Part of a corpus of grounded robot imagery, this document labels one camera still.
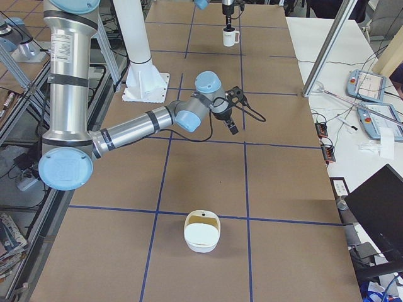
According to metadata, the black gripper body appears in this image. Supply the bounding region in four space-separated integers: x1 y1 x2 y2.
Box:
213 108 233 123
222 3 234 19

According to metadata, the white ribbed plastic mug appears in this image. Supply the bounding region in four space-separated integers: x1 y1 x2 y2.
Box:
222 27 240 47

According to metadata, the orange black circuit module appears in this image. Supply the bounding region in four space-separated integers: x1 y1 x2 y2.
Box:
315 122 328 138

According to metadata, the metal grabber stick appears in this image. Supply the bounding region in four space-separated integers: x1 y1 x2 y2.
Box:
311 82 402 128

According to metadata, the white oval bowl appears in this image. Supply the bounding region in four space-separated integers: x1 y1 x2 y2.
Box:
183 210 221 253

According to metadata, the black marker pen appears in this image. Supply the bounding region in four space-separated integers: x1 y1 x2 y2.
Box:
338 116 358 131

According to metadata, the far teach pendant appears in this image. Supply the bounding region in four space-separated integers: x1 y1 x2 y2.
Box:
346 69 387 103

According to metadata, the teach pendant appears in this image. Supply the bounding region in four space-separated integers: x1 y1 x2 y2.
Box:
346 69 387 103
357 102 402 142

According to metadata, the near teach pendant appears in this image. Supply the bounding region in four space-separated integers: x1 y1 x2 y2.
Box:
357 102 402 142

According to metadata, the black laptop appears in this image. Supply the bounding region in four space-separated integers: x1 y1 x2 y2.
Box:
346 164 402 261

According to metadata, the stack of books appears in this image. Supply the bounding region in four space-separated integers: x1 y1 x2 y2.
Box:
1 212 28 281

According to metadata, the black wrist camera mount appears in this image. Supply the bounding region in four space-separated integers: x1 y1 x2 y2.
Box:
225 86 244 107

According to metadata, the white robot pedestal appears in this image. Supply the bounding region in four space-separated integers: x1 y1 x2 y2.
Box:
113 0 170 103

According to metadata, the aluminium frame post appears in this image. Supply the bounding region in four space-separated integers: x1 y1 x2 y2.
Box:
302 0 357 98

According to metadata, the aluminium table frame rail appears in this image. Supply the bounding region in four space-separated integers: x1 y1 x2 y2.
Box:
1 59 127 301

